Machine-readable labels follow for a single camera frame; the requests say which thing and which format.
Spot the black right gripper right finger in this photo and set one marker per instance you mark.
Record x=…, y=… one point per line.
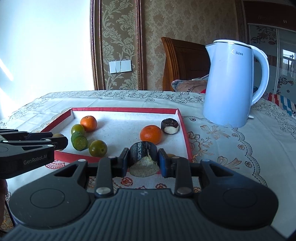
x=183, y=171

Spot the orange mandarin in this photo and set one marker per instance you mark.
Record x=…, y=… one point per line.
x=151, y=133
x=89, y=123

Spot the yellow longan fruit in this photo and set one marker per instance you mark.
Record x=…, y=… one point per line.
x=57, y=135

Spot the brown wooden headboard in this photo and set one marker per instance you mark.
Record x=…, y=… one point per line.
x=184, y=61

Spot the green cucumber piece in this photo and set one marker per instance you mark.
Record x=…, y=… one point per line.
x=79, y=141

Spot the black skinned yam piece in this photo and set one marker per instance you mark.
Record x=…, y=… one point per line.
x=169, y=126

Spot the wardrobe with glass doors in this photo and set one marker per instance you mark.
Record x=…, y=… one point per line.
x=279, y=45

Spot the person left hand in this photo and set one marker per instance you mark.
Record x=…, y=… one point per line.
x=3, y=193

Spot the red cardboard tray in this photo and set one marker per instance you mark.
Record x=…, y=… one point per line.
x=120, y=128

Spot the striped blanket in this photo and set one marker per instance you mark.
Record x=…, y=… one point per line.
x=281, y=101

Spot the white wall light switch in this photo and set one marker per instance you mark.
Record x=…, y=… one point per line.
x=120, y=66

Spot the beige printed pillow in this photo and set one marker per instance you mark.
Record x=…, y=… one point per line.
x=196, y=85

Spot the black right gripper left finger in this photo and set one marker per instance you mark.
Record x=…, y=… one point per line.
x=106, y=169

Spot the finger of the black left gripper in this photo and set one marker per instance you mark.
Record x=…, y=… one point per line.
x=15, y=135
x=59, y=143

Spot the light blue electric kettle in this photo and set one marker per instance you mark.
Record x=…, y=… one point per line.
x=238, y=78

